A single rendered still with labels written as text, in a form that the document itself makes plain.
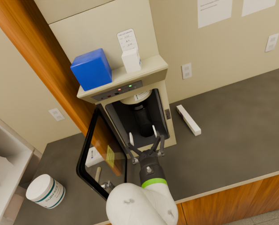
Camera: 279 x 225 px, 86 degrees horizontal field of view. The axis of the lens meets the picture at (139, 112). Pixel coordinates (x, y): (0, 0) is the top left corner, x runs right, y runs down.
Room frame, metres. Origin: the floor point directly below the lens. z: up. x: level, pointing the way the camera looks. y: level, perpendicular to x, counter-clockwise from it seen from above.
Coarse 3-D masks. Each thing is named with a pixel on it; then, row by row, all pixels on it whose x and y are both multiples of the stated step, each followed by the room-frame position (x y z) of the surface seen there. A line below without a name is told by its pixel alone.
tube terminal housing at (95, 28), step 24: (120, 0) 0.57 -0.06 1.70; (144, 0) 0.56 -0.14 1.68; (72, 24) 0.58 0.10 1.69; (96, 24) 0.58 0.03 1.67; (120, 24) 0.57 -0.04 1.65; (144, 24) 0.57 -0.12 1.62; (72, 48) 0.58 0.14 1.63; (96, 48) 0.58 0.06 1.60; (120, 48) 0.57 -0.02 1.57; (144, 48) 0.57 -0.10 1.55; (120, 96) 0.58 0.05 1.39; (168, 120) 0.56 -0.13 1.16; (168, 144) 0.57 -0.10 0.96
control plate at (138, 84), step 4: (140, 80) 0.48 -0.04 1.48; (128, 84) 0.48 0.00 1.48; (132, 84) 0.49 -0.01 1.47; (136, 84) 0.50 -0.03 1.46; (140, 84) 0.51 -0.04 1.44; (116, 88) 0.48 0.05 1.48; (120, 88) 0.49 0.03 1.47; (124, 88) 0.50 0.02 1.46; (128, 88) 0.51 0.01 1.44; (132, 88) 0.52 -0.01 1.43; (136, 88) 0.54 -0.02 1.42; (104, 92) 0.49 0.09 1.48; (108, 92) 0.50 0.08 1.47; (112, 92) 0.51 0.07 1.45; (116, 92) 0.52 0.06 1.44; (120, 92) 0.53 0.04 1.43; (124, 92) 0.54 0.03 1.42; (92, 96) 0.49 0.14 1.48; (96, 96) 0.50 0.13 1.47; (100, 96) 0.51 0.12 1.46; (104, 96) 0.52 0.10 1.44; (112, 96) 0.54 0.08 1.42; (100, 100) 0.55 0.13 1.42
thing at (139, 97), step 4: (144, 92) 0.61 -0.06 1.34; (148, 92) 0.61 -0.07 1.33; (132, 96) 0.60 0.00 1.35; (136, 96) 0.60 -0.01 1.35; (140, 96) 0.59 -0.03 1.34; (144, 96) 0.60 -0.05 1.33; (148, 96) 0.60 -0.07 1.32; (120, 100) 0.65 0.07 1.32; (124, 100) 0.62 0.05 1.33; (128, 100) 0.60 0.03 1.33; (132, 100) 0.59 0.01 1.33; (136, 100) 0.59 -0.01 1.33; (140, 100) 0.59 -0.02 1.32
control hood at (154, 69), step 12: (144, 60) 0.55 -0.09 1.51; (156, 60) 0.51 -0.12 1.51; (120, 72) 0.53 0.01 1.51; (132, 72) 0.49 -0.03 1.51; (144, 72) 0.46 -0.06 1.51; (156, 72) 0.46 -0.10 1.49; (108, 84) 0.46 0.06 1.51; (120, 84) 0.46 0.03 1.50; (144, 84) 0.52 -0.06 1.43; (84, 96) 0.47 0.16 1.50
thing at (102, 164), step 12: (96, 132) 0.45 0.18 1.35; (108, 132) 0.53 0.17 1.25; (84, 144) 0.36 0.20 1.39; (96, 144) 0.41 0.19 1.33; (108, 144) 0.47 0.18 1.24; (96, 156) 0.37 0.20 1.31; (108, 156) 0.42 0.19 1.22; (120, 156) 0.50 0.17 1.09; (96, 168) 0.33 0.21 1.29; (108, 168) 0.38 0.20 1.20; (120, 168) 0.44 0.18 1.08; (84, 180) 0.27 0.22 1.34; (96, 180) 0.29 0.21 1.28; (108, 180) 0.33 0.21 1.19; (120, 180) 0.39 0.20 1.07; (96, 192) 0.27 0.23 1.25; (108, 192) 0.29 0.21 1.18
